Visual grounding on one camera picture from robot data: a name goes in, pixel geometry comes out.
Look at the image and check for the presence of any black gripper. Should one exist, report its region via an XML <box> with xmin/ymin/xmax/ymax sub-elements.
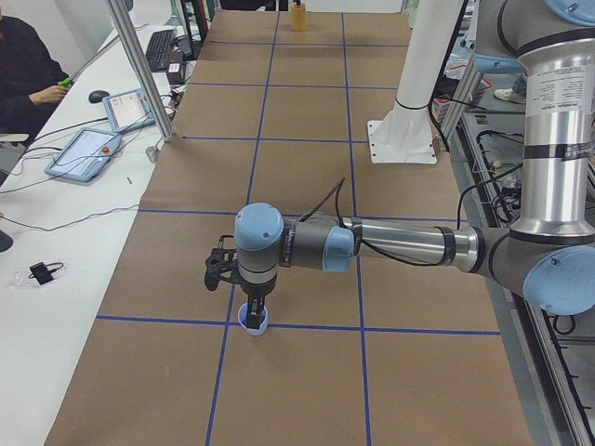
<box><xmin>241</xmin><ymin>283</ymin><xmax>272</xmax><ymax>330</ymax></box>

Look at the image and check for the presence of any light blue plastic cup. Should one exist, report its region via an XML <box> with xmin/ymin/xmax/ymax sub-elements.
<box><xmin>237</xmin><ymin>303</ymin><xmax>269</xmax><ymax>336</ymax></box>

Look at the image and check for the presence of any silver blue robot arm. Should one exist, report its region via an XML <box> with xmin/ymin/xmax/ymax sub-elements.
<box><xmin>233</xmin><ymin>1</ymin><xmax>594</xmax><ymax>330</ymax></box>

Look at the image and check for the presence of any small black adapter device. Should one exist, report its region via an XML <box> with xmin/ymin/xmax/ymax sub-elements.
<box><xmin>28</xmin><ymin>262</ymin><xmax>64</xmax><ymax>285</ymax></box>

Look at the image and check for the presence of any blue teach pendant tablet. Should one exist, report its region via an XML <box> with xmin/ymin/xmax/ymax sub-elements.
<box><xmin>45</xmin><ymin>128</ymin><xmax>122</xmax><ymax>183</ymax></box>

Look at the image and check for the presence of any black computer mouse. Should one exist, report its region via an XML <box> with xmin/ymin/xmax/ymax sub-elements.
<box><xmin>87</xmin><ymin>90</ymin><xmax>111</xmax><ymax>104</ymax></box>

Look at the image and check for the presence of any black keyboard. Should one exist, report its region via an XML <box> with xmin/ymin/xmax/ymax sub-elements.
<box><xmin>145</xmin><ymin>29</ymin><xmax>176</xmax><ymax>72</ymax></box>

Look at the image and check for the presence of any wooden cylinder holder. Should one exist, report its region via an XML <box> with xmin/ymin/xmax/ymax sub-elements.
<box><xmin>289</xmin><ymin>0</ymin><xmax>307</xmax><ymax>32</ymax></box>

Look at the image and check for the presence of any seated person in black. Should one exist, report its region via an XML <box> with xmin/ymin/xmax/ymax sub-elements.
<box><xmin>1</xmin><ymin>16</ymin><xmax>69</xmax><ymax>140</ymax></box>

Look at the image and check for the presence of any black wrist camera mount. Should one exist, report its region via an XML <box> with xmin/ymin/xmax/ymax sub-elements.
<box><xmin>204</xmin><ymin>234</ymin><xmax>239</xmax><ymax>292</ymax></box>

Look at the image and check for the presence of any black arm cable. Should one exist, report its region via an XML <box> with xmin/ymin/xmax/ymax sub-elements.
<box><xmin>297</xmin><ymin>176</ymin><xmax>522</xmax><ymax>269</ymax></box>

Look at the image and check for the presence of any aluminium frame post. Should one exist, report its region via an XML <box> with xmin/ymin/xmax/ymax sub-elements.
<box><xmin>106</xmin><ymin>0</ymin><xmax>174</xmax><ymax>142</ymax></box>

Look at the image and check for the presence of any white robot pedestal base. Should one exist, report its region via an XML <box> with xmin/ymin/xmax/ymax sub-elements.
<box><xmin>367</xmin><ymin>0</ymin><xmax>466</xmax><ymax>164</ymax></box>

